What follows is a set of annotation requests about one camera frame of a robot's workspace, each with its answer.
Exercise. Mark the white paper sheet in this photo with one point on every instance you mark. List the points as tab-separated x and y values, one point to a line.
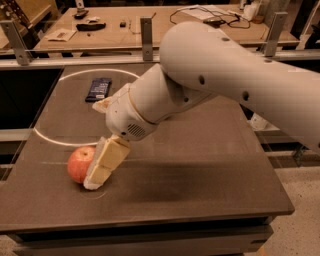
203	12

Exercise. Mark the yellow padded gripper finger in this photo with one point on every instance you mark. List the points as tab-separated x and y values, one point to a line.
109	154
101	105

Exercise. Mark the black device top left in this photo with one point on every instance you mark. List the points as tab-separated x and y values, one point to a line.
80	14

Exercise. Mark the white card left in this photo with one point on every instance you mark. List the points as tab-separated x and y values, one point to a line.
61	35

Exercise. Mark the small black block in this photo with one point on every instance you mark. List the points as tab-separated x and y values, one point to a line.
122	24

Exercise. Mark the red apple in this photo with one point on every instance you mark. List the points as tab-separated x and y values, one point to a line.
79	162

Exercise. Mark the wooden background table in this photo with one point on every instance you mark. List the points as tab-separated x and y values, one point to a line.
113	36

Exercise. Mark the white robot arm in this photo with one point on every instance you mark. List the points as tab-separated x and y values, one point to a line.
198	63

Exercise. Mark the black tool on table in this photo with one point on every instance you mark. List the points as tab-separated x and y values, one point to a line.
90	26

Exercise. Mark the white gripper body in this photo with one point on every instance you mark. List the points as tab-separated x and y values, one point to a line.
122	115

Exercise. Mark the blue rxbar blueberry wrapper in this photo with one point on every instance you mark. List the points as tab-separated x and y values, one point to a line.
99	89

